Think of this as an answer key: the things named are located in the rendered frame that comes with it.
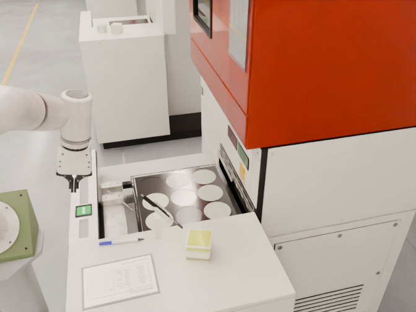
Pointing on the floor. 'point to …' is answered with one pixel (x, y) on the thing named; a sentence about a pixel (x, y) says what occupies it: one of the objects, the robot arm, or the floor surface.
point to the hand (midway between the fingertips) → (73, 185)
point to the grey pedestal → (21, 283)
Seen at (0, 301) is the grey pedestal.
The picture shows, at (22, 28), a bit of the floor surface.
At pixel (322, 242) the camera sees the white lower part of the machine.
